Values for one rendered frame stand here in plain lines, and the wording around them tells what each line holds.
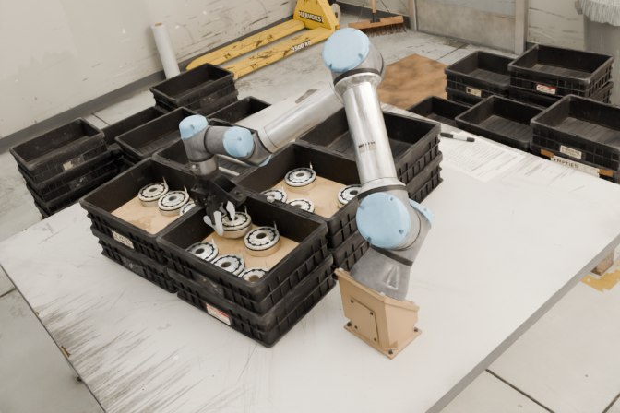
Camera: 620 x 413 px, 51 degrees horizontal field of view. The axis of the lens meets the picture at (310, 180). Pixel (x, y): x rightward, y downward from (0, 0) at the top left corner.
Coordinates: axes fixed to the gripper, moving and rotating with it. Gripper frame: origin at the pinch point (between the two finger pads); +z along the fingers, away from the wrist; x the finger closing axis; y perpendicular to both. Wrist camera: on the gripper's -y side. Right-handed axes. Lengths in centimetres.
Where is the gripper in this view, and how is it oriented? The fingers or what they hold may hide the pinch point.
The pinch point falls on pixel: (227, 228)
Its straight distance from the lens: 192.3
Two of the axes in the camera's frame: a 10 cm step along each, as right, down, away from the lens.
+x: -5.8, 5.2, -6.3
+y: -8.0, -2.1, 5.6
